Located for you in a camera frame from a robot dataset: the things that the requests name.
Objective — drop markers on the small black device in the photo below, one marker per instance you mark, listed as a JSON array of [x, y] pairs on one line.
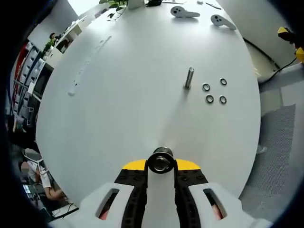
[[154, 2]]

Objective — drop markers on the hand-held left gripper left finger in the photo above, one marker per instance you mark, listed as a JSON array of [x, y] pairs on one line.
[[133, 190]]

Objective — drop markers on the white game controller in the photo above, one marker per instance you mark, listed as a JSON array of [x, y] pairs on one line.
[[223, 21], [184, 13]]

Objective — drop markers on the storage shelf with white bins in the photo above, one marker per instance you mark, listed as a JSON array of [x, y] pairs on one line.
[[28, 66]]

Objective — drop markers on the white side desk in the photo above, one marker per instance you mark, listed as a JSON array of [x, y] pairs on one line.
[[71, 31]]

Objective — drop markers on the white plant pot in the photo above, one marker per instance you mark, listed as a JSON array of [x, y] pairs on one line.
[[135, 3]]

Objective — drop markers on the thin threaded steel stud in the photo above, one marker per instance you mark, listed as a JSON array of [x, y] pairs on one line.
[[189, 78]]

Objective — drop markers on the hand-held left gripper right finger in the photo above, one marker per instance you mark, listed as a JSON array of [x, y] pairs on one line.
[[190, 190]]

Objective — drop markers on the large steel washer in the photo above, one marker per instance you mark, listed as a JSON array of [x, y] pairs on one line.
[[151, 166]]

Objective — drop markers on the black remote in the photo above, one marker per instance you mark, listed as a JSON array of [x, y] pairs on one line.
[[213, 6]]

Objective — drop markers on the leafy green plant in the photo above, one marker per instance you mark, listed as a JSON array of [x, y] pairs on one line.
[[116, 4]]

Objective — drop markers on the small steel washer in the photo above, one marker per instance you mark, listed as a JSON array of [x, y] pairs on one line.
[[220, 81], [220, 99], [206, 98], [203, 87]]

